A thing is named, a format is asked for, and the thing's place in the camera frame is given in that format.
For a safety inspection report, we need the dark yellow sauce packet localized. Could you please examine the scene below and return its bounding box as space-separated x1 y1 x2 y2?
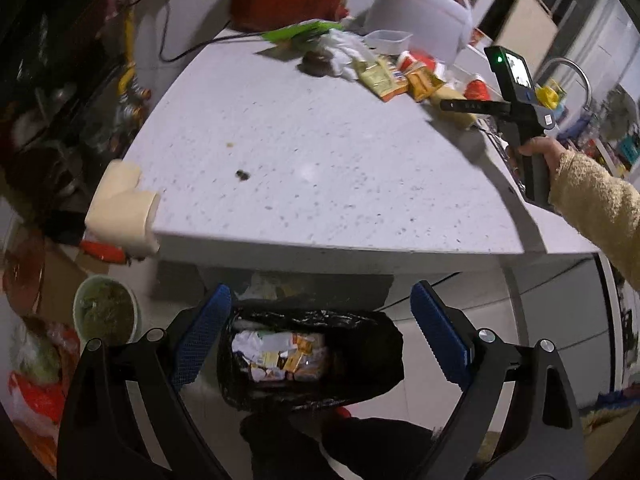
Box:
402 62 446 103

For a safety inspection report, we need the red white plastic bag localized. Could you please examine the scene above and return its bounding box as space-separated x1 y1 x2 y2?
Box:
7 370 68 461

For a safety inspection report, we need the yellow gas pipe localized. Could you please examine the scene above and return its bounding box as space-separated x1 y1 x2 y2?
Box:
97 0 151 111

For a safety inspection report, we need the white cutting board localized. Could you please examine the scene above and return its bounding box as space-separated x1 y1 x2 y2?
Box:
492 0 560 73

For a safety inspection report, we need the trash bin with black bag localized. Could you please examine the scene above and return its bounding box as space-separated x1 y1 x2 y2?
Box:
216 300 405 413

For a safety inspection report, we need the red white paper bowl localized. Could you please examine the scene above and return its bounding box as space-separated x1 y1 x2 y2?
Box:
395 50 438 73

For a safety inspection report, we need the brown crumpled wrapper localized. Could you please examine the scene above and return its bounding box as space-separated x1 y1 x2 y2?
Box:
300 52 333 76

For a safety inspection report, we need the beige foam corner guard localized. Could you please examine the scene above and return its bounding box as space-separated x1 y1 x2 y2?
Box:
84 159 162 261

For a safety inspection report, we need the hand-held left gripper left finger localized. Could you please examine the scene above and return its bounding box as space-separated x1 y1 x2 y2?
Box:
56 282 233 480

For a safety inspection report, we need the person's right hand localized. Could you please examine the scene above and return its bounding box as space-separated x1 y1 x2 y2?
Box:
506 136 568 188

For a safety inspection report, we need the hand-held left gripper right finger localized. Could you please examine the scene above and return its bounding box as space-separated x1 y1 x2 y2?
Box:
409 280 588 480

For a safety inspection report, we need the person's right forearm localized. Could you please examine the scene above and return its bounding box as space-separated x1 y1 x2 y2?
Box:
547 150 640 291

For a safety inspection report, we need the steel kitchen faucet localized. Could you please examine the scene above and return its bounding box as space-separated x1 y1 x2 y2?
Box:
532 57 593 121

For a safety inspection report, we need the pile of discarded wrappers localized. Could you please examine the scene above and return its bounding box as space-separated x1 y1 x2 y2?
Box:
231 330 331 383

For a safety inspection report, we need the red paper cup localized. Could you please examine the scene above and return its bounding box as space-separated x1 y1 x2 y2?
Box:
462 72 493 103

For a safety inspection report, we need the black power cord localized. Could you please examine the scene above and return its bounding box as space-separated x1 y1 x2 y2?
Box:
137 0 266 63

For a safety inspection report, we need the yellow round sponge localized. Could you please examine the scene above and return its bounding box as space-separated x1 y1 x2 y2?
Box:
432 91 478 131

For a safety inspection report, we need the white pink rice cooker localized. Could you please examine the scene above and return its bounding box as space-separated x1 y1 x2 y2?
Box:
362 0 475 66

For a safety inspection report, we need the large crumpled white tissue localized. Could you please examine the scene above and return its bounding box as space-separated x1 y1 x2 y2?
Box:
320 30 373 81

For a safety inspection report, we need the long green packet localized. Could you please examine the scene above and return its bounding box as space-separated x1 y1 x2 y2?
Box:
261 19 343 46

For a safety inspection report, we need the black metal kitchen rack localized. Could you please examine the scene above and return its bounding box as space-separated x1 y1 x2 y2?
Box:
0 0 131 241

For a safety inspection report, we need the pale green bowl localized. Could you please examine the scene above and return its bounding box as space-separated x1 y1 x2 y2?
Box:
73 275 142 348

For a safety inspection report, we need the clear plastic container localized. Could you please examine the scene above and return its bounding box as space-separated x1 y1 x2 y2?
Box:
363 30 413 56

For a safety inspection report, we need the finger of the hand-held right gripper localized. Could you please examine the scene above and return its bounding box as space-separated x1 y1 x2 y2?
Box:
440 100 512 116

